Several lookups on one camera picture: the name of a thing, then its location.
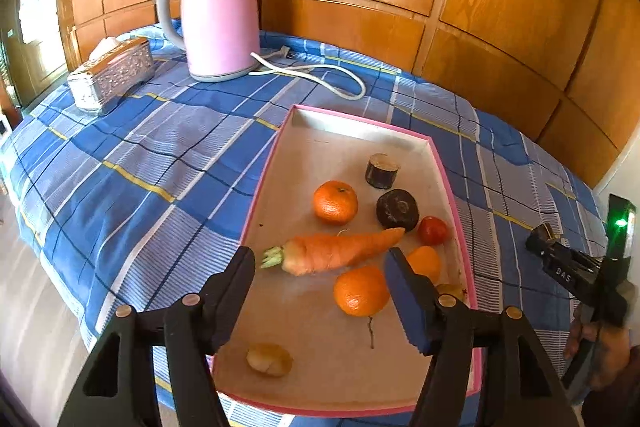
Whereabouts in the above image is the orange carrot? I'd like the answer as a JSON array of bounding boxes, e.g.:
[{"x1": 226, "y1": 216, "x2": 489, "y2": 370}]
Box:
[{"x1": 260, "y1": 228, "x2": 406, "y2": 277}]

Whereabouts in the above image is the blue plaid tablecloth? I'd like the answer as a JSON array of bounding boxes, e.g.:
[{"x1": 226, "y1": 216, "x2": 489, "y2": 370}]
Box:
[{"x1": 0, "y1": 18, "x2": 609, "y2": 427}]

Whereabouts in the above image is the small red tomato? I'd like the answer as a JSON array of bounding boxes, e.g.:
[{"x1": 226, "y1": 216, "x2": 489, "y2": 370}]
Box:
[{"x1": 418, "y1": 216, "x2": 451, "y2": 246}]

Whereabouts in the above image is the dark cut wood block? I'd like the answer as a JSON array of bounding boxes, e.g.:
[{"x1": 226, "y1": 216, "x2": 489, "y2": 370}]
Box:
[{"x1": 364, "y1": 153, "x2": 400, "y2": 190}]

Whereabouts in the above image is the person right hand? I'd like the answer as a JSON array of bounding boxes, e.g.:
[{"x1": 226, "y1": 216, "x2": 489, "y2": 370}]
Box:
[{"x1": 563, "y1": 305, "x2": 631, "y2": 390}]

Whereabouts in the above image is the tan cut wood block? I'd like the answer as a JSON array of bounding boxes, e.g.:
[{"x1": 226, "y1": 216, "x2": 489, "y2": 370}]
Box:
[{"x1": 525, "y1": 222, "x2": 555, "y2": 257}]

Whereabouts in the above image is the pink electric kettle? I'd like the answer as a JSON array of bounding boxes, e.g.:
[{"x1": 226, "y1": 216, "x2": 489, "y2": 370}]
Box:
[{"x1": 156, "y1": 0, "x2": 260, "y2": 82}]

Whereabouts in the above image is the pink white shallow tray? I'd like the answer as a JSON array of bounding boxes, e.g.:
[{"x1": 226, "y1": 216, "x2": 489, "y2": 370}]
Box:
[{"x1": 213, "y1": 105, "x2": 476, "y2": 416}]

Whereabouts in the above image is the white kettle power cord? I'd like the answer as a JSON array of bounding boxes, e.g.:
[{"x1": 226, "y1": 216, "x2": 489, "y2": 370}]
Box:
[{"x1": 248, "y1": 44, "x2": 368, "y2": 102}]

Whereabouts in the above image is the small orange fruit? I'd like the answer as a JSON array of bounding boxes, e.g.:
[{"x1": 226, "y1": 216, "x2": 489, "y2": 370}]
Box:
[{"x1": 407, "y1": 246, "x2": 442, "y2": 285}]

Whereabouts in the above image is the orange mandarin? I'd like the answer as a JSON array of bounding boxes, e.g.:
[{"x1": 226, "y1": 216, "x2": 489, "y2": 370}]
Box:
[
  {"x1": 333, "y1": 265, "x2": 390, "y2": 317},
  {"x1": 311, "y1": 180, "x2": 359, "y2": 225}
]

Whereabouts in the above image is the dark round fruit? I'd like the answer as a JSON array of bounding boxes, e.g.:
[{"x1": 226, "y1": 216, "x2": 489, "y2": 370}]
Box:
[{"x1": 375, "y1": 188, "x2": 420, "y2": 232}]

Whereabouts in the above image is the silver ornate tissue box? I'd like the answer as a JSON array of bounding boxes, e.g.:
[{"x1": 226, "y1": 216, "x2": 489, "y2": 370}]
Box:
[{"x1": 67, "y1": 37, "x2": 155, "y2": 114}]

